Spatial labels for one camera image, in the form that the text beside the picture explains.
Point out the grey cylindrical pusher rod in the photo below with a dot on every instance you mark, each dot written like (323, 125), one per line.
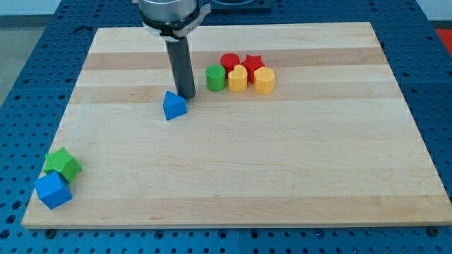
(180, 62)

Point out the blue triangle block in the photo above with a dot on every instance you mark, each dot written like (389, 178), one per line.
(173, 105)

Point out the wooden board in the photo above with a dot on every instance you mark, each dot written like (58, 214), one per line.
(333, 145)

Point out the green cylinder block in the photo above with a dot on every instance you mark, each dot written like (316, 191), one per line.
(215, 78)

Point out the red cylinder block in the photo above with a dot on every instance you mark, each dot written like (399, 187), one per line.
(228, 61)

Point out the yellow heart block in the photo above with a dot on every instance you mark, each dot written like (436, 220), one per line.
(237, 79)

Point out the red star block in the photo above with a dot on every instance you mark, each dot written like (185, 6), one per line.
(251, 64)

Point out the yellow hexagon block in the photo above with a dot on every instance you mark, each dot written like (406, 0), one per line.
(264, 80)

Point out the green star block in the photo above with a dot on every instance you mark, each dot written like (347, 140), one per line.
(63, 162)

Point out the blue cube block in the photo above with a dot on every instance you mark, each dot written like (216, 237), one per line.
(53, 190)

